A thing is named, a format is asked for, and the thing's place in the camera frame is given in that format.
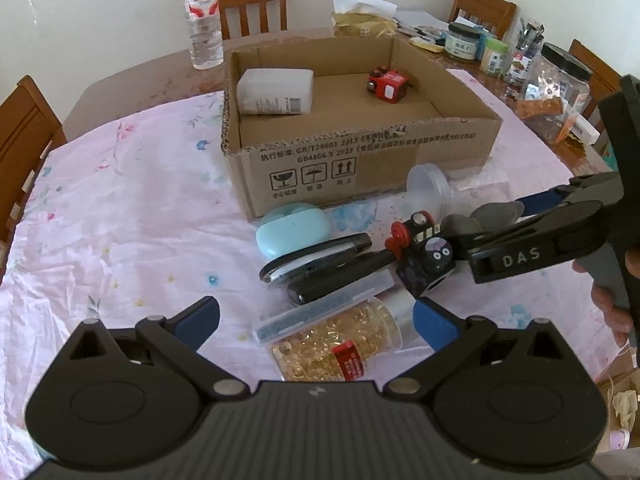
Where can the black lid glass jar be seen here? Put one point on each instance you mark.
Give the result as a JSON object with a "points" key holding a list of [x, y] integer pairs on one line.
{"points": [[462, 45]]}

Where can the black digital timer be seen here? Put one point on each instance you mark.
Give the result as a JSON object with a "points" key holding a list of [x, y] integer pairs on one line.
{"points": [[340, 280]]}

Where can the green lid container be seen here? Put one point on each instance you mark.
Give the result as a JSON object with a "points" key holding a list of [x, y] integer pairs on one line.
{"points": [[492, 57]]}

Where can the cardboard box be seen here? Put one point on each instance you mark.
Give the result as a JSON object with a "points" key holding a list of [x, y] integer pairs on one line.
{"points": [[380, 160]]}

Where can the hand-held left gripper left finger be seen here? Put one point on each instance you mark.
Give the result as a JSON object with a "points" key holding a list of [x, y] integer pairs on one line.
{"points": [[197, 322]]}

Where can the clear pen holder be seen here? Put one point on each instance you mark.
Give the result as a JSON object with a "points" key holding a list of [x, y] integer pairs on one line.
{"points": [[522, 55]]}

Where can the black teardrop device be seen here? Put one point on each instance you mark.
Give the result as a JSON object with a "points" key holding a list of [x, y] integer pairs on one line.
{"points": [[320, 255]]}

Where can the slim clear plastic case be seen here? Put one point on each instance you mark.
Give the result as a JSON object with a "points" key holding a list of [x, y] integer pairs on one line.
{"points": [[310, 312]]}

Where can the wooden chair back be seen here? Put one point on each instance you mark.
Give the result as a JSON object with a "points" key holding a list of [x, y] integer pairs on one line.
{"points": [[252, 5]]}

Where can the person's right hand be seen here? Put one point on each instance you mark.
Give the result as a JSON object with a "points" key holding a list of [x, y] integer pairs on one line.
{"points": [[610, 312]]}

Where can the clear water bottle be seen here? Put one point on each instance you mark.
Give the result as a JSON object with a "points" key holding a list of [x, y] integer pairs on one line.
{"points": [[202, 25]]}

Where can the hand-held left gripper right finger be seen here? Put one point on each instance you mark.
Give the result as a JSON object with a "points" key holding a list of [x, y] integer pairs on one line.
{"points": [[435, 325]]}

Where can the grey plastic piece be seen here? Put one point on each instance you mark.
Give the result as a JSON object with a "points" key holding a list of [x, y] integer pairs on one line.
{"points": [[492, 215]]}

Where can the large clear black-lid jar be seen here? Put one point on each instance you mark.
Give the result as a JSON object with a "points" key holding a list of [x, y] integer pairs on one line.
{"points": [[555, 95]]}

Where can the yellow packet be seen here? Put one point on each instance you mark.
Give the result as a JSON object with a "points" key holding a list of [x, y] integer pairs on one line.
{"points": [[365, 24]]}

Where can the red toy car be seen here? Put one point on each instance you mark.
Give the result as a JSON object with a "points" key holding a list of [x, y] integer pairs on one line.
{"points": [[389, 85]]}

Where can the clear jar of gold pins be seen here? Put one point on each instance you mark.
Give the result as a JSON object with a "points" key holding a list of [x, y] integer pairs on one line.
{"points": [[325, 345]]}

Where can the dark blue toy train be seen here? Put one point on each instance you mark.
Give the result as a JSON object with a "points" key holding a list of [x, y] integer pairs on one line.
{"points": [[432, 262]]}

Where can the wooden chair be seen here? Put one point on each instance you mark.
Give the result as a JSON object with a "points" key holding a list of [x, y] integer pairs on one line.
{"points": [[25, 120], [480, 2], [595, 67], [252, 5]]}

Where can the small carton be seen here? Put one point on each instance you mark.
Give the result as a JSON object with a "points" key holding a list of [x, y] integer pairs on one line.
{"points": [[585, 132]]}

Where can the white tissue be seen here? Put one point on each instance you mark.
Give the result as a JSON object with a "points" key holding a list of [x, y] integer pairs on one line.
{"points": [[360, 0]]}

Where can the light blue oval case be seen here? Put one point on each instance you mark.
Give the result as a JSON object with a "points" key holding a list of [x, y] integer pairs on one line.
{"points": [[292, 232]]}

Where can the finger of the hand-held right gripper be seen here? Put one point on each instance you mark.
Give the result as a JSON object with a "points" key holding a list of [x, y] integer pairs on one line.
{"points": [[540, 201], [520, 257]]}

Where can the white plastic box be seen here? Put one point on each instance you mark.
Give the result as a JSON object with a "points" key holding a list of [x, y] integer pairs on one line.
{"points": [[275, 90]]}

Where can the yellow sticky pad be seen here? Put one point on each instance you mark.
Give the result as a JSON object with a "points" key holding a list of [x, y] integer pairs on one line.
{"points": [[429, 45]]}

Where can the clear plastic lidded container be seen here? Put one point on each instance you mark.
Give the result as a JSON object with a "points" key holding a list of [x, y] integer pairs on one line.
{"points": [[430, 187]]}

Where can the pile of papers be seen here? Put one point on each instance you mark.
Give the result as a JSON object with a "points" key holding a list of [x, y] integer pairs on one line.
{"points": [[420, 27]]}

